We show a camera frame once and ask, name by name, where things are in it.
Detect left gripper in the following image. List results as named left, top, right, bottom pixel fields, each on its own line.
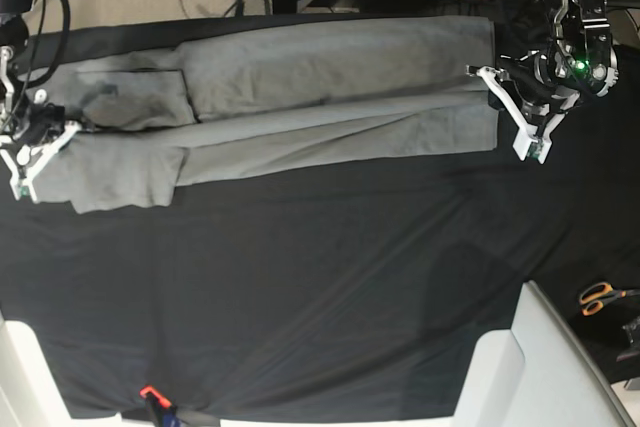
left=495, top=0, right=618, bottom=120

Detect orange handled scissors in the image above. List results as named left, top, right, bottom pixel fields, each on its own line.
left=578, top=282, right=639, bottom=317

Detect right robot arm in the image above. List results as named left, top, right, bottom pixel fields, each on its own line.
left=1, top=0, right=95, bottom=157

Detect grey T-shirt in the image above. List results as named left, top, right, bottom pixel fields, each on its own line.
left=33, top=16, right=497, bottom=213

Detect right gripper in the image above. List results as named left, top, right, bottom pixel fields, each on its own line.
left=1, top=46, right=92, bottom=157

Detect black table cloth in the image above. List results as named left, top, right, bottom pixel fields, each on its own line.
left=1, top=16, right=639, bottom=422

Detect orange black clamp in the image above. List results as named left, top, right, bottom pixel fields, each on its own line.
left=139, top=385, right=181, bottom=427

